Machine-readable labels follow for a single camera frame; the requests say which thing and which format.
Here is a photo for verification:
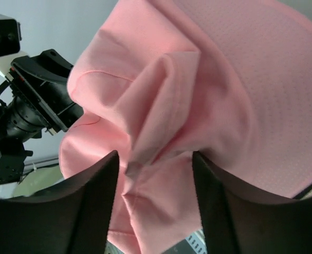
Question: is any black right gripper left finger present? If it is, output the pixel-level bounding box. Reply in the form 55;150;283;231
0;151;119;253

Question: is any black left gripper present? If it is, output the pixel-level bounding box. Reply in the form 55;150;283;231
5;49;83;137

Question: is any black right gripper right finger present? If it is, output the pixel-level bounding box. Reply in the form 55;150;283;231
192;152;312;253

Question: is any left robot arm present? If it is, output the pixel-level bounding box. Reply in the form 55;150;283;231
0;49;83;184

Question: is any white slotted cable duct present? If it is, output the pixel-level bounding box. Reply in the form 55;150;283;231
169;230;208;254

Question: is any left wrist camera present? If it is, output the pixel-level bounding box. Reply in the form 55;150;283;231
0;14;27;77

